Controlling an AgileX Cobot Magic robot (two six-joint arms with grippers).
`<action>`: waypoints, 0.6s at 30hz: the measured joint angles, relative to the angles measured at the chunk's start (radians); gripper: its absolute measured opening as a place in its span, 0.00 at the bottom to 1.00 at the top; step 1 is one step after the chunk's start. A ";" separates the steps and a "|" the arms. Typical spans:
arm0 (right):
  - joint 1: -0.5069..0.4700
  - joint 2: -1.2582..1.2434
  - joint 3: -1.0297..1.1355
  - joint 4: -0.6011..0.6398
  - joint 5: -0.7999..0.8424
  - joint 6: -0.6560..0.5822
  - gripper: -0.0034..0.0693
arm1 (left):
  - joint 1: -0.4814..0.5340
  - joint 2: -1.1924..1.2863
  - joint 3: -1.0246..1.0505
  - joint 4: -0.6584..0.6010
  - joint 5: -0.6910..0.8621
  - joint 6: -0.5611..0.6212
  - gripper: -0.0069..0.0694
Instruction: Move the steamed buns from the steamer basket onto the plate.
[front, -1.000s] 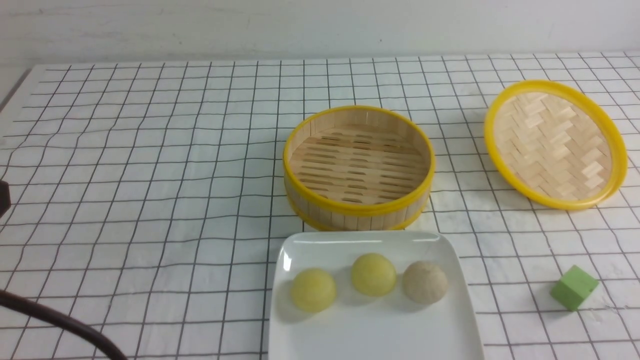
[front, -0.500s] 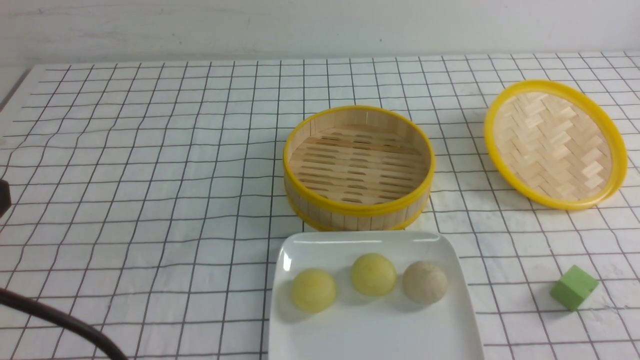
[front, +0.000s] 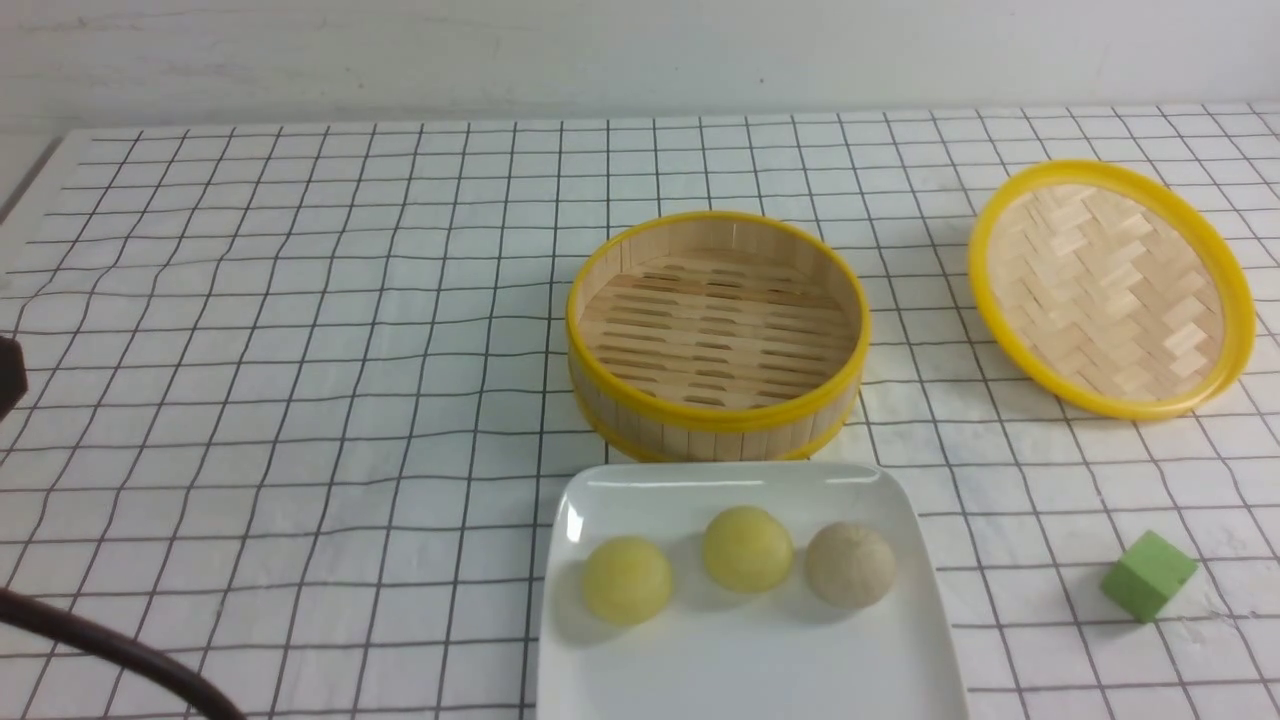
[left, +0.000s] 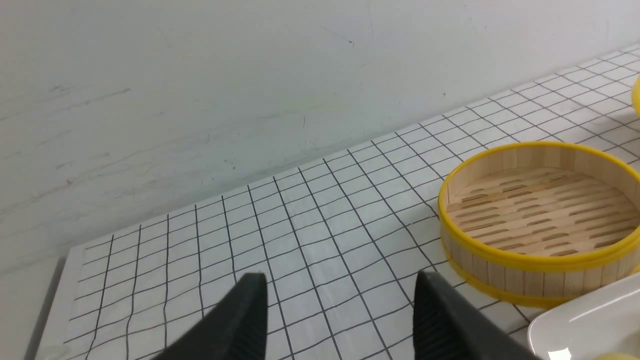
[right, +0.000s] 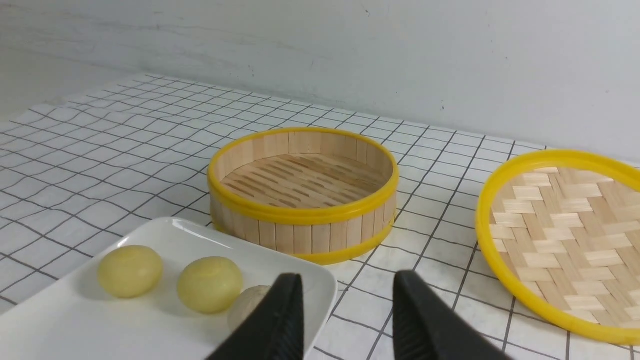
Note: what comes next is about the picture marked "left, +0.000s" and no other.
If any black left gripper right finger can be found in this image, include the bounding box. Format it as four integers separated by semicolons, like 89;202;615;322
413;270;537;360

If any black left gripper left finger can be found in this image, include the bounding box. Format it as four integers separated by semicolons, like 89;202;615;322
154;272;268;360

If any white square plate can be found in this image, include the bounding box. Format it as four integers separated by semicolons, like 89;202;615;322
526;273;640;360

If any bamboo steamer basket yellow rim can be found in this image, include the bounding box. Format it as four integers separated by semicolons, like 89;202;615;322
437;141;640;309

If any white grid tablecloth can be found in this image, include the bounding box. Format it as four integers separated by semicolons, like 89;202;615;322
36;44;639;360

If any bamboo steamer lid yellow rim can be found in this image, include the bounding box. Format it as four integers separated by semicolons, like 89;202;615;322
631;76;640;117

